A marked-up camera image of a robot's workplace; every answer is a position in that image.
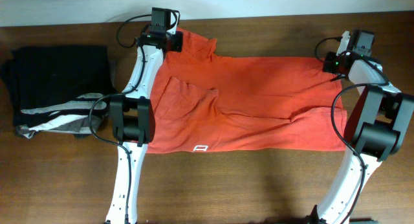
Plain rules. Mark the folded black shirt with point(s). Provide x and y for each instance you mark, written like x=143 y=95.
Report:
x=28 y=64

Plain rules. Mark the folded grey white garment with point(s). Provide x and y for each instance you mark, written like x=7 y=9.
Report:
x=64 y=123

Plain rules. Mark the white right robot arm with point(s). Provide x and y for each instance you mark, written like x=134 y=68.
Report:
x=375 y=130

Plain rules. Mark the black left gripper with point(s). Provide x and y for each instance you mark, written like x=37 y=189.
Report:
x=177 y=44

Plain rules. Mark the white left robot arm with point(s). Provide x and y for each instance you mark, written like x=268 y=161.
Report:
x=132 y=114

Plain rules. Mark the red orange t-shirt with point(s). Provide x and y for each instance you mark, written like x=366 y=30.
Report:
x=207 y=103

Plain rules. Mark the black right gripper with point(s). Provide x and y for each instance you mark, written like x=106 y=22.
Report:
x=328 y=65

